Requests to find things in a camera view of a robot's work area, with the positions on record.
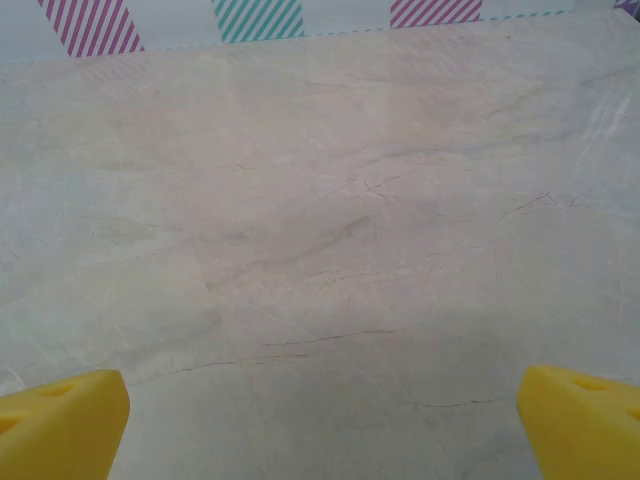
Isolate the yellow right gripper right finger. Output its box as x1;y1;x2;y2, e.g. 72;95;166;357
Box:
516;364;640;480

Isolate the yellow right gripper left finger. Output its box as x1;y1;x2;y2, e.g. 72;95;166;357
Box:
0;369;131;480

